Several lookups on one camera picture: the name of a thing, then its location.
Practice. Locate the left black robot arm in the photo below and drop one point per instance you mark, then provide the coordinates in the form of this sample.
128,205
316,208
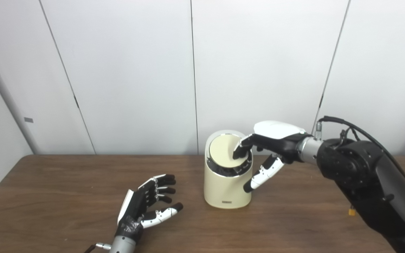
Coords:
122,246

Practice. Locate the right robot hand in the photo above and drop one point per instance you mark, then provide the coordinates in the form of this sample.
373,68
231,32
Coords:
276,138

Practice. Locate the cream-colored lidded bin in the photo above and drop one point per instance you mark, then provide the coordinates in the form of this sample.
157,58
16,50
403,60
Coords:
225,186

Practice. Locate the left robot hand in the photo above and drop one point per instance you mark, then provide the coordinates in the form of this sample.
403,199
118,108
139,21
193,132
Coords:
137,205

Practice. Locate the small yellow tag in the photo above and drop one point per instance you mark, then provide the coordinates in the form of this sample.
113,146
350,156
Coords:
352,211

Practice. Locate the small grey wall label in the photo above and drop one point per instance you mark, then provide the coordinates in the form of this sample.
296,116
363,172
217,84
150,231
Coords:
29,119

